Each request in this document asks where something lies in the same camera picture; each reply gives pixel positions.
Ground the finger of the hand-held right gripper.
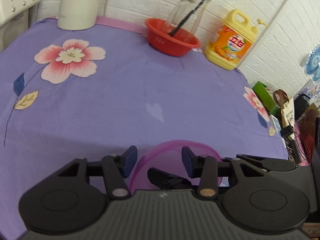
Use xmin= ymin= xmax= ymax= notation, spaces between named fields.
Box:
xmin=147 ymin=167 xmax=193 ymax=190

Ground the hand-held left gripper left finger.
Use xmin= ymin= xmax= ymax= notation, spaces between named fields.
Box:
xmin=59 ymin=145 xmax=138 ymax=200

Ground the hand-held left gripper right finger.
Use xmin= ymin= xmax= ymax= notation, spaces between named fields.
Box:
xmin=181 ymin=146 xmax=267 ymax=198

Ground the purple plastic bowl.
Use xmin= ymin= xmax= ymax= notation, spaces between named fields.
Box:
xmin=129 ymin=140 xmax=223 ymax=190

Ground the black power adapter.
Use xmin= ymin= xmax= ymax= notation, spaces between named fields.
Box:
xmin=281 ymin=125 xmax=294 ymax=138

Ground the purple floral tablecloth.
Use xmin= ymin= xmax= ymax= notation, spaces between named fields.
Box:
xmin=0 ymin=16 xmax=290 ymax=240

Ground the small blue white box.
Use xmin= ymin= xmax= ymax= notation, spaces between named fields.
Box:
xmin=269 ymin=115 xmax=282 ymax=137

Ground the white printed tote bag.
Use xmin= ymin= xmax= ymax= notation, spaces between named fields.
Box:
xmin=280 ymin=97 xmax=295 ymax=130

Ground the black box-shaped device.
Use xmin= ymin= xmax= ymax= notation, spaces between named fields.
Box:
xmin=294 ymin=94 xmax=310 ymax=123

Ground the brown bag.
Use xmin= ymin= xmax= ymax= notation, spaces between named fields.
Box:
xmin=272 ymin=89 xmax=290 ymax=105

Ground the green box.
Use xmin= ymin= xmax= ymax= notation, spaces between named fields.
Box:
xmin=252 ymin=81 xmax=282 ymax=117

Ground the red plastic basket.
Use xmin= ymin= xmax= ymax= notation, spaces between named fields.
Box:
xmin=145 ymin=18 xmax=201 ymax=57

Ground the yellow detergent bottle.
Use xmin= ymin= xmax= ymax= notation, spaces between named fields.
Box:
xmin=204 ymin=9 xmax=269 ymax=71

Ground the black stirring stick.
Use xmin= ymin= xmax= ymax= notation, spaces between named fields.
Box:
xmin=169 ymin=0 xmax=214 ymax=37

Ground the clear glass jar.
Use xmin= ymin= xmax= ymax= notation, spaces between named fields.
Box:
xmin=166 ymin=0 xmax=212 ymax=40

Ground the white thermos jug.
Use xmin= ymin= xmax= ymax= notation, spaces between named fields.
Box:
xmin=57 ymin=0 xmax=115 ymax=31

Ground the white countertop appliance with screen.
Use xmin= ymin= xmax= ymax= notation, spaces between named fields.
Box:
xmin=0 ymin=0 xmax=42 ymax=53

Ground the large blue round wall decoration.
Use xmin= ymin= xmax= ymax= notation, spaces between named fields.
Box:
xmin=301 ymin=44 xmax=320 ymax=80

